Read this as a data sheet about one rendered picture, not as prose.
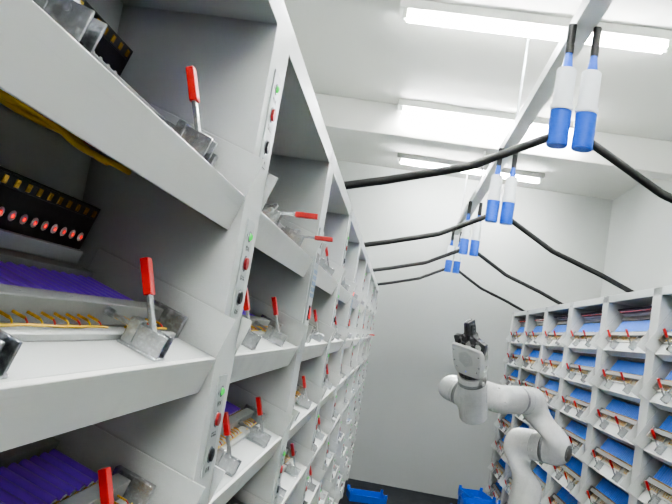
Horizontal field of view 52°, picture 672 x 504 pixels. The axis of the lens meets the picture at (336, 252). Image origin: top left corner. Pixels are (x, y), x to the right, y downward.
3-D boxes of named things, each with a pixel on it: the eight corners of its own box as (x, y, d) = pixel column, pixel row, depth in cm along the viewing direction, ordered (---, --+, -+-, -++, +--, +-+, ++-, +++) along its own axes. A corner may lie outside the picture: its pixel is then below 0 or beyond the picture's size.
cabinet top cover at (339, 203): (367, 262, 372) (368, 256, 372) (329, 162, 155) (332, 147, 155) (330, 256, 374) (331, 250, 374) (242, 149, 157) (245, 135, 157)
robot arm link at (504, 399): (492, 374, 233) (439, 369, 212) (533, 392, 222) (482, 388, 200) (484, 399, 233) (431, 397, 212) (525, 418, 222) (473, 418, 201)
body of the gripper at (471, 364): (479, 387, 197) (478, 353, 193) (449, 375, 204) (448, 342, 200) (494, 374, 202) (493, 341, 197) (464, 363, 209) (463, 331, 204)
